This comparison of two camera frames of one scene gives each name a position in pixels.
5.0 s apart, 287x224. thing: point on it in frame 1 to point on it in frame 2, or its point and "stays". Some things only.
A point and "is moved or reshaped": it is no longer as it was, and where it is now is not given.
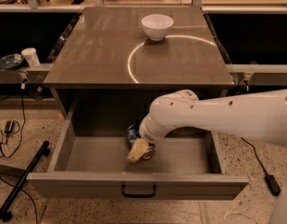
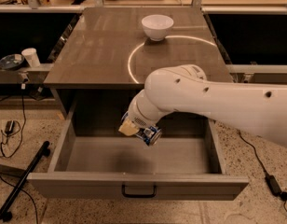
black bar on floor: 2,213 stays
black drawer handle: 154,193 stays
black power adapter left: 8,127 stays
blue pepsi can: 133,133 is moved or reshaped
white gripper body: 148,134 to 141,119
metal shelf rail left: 20,77 stays
